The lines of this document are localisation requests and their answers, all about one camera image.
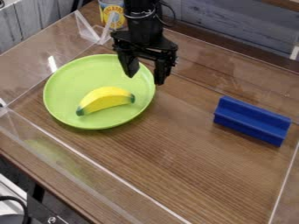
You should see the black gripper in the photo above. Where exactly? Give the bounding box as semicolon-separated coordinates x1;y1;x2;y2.
110;11;177;85

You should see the yellow toy banana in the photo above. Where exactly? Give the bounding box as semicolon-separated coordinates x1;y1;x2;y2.
76;87;136;116

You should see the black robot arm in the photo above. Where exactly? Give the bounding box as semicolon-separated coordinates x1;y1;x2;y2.
110;0;178;85

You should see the green round plate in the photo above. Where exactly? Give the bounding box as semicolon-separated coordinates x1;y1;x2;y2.
42;54;154;130

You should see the yellow blue tin can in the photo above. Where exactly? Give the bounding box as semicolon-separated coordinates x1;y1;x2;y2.
97;0;126;30

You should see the blue plastic block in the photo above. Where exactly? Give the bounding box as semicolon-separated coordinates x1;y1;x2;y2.
213;96;292;147

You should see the clear acrylic corner bracket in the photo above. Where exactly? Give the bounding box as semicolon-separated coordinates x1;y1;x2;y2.
74;10;113;46

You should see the clear acrylic enclosure wall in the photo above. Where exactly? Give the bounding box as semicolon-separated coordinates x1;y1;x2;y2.
0;107;190;224

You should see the black cable lower left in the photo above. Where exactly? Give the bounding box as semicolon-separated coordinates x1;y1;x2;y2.
0;195;29;224

